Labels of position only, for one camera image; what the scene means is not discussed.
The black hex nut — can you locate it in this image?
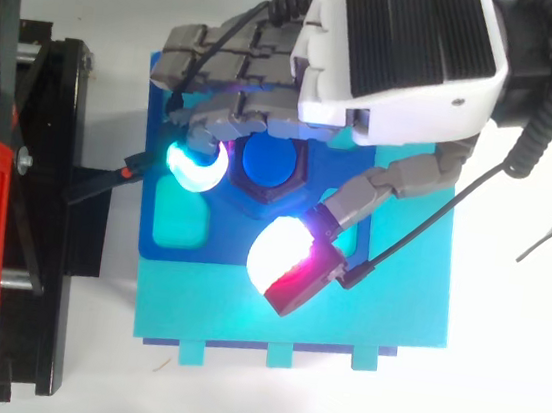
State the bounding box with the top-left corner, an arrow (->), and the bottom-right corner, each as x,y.
223,130 -> 313,210

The blue plate with square hollows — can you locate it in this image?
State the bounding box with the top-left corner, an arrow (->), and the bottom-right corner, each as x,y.
126,49 -> 392,287

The blue bolt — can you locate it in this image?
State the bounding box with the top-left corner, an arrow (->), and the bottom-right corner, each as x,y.
238,131 -> 300,191

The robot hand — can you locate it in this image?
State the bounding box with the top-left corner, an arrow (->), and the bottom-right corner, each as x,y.
123,0 -> 519,342

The black stand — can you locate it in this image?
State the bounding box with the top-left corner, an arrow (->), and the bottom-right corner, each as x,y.
0,0 -> 134,413

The turquoise plate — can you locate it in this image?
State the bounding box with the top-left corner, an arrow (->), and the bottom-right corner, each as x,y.
128,101 -> 474,400

